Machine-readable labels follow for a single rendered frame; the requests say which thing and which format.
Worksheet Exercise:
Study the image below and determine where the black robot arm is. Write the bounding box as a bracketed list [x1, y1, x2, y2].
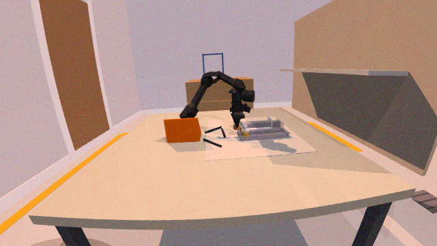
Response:
[180, 71, 255, 118]

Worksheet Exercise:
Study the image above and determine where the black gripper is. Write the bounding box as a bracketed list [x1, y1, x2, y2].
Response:
[229, 101, 245, 128]

